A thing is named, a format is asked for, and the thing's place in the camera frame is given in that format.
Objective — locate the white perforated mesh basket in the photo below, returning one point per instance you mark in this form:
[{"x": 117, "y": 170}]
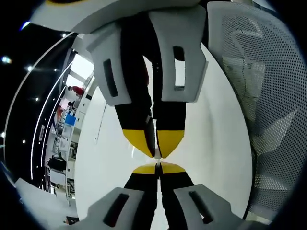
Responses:
[{"x": 263, "y": 72}]

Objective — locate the blue bin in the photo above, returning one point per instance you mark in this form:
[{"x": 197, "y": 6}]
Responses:
[{"x": 71, "y": 119}]

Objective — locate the long white counter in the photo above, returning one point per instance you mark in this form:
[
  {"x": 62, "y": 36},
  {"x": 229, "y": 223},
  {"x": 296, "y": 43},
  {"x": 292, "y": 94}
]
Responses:
[{"x": 81, "y": 115}]

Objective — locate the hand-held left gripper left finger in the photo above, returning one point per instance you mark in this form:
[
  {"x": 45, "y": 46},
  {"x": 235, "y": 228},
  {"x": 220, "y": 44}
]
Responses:
[{"x": 134, "y": 203}]

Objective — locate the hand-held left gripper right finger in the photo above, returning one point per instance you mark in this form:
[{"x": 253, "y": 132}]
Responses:
[{"x": 182, "y": 206}]

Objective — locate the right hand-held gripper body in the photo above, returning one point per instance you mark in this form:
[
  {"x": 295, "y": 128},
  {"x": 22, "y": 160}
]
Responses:
[{"x": 100, "y": 14}]

